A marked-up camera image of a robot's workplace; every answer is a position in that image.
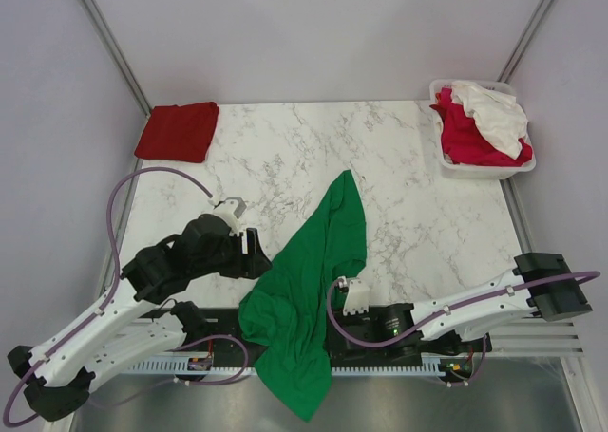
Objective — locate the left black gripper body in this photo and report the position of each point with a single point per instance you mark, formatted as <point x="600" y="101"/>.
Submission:
<point x="231" y="261"/>

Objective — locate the green t-shirt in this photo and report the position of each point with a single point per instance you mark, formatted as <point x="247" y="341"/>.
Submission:
<point x="286" y="311"/>

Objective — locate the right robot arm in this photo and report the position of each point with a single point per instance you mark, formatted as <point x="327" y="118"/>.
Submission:
<point x="540" y="285"/>

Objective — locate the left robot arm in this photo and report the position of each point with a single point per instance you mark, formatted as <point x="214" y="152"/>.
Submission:
<point x="58" y="376"/>

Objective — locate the folded dark red t-shirt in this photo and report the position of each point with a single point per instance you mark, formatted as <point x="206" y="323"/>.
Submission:
<point x="178" y="132"/>

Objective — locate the white plastic laundry basket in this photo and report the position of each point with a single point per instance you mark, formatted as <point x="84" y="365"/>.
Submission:
<point x="451" y="170"/>

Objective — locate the red t-shirt in basket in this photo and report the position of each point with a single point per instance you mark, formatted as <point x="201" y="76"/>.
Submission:
<point x="461" y="141"/>

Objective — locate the white t-shirt in basket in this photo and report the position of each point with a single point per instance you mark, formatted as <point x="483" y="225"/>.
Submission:
<point x="498" y="117"/>

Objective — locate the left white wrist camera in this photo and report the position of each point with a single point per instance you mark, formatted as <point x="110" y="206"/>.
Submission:
<point x="230" y="211"/>

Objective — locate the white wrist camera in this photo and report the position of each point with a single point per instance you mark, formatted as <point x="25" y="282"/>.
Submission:
<point x="357" y="300"/>
<point x="230" y="211"/>

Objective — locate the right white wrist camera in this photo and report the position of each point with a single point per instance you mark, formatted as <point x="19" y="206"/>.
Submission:
<point x="357" y="300"/>

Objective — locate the white slotted cable duct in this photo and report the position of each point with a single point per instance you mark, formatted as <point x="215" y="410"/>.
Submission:
<point x="431" y="366"/>

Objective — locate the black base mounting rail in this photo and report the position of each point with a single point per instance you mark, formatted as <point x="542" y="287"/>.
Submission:
<point x="332" y="337"/>

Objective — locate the left aluminium frame post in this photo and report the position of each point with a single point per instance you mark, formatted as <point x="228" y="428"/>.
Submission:
<point x="108" y="39"/>

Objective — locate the aluminium frame post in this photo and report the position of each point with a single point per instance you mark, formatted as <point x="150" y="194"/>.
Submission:
<point x="531" y="29"/>
<point x="108" y="39"/>

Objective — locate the right aluminium frame post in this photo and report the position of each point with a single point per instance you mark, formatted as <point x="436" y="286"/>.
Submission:
<point x="531" y="29"/>

